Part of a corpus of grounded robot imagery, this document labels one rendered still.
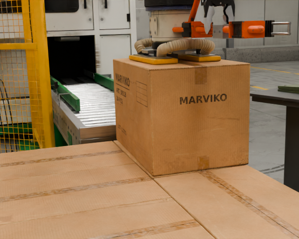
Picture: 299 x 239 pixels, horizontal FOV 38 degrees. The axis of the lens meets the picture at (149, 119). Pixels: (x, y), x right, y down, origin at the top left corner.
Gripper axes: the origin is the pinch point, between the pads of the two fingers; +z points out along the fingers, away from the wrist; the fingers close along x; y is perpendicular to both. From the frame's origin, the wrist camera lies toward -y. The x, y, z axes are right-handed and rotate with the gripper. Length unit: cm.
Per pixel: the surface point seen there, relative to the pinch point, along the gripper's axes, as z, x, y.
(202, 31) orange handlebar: 0.2, 3.4, 6.3
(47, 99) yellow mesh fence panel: 43, 46, 150
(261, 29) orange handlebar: -0.5, -0.8, -24.5
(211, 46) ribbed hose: 6.5, -8.1, 22.2
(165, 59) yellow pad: 10.9, 10.8, 24.3
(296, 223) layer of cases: 53, -2, -42
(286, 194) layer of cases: 53, -13, -23
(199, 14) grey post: -12, -158, 359
